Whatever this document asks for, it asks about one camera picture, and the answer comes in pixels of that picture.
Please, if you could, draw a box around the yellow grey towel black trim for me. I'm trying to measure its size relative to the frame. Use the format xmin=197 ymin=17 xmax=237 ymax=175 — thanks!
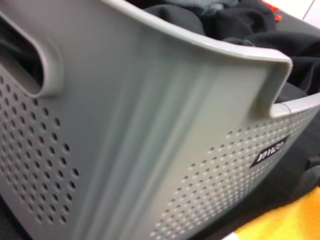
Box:
xmin=226 ymin=159 xmax=320 ymax=240

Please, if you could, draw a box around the grey perforated plastic storage box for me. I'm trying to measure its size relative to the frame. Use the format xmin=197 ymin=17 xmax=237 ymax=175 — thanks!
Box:
xmin=0 ymin=0 xmax=320 ymax=240

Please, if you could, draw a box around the black clothes pile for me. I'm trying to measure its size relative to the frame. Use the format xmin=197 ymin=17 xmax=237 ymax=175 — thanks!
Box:
xmin=0 ymin=0 xmax=320 ymax=104

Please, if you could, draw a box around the orange red item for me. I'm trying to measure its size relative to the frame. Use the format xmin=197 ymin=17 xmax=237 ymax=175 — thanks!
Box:
xmin=264 ymin=1 xmax=283 ymax=23

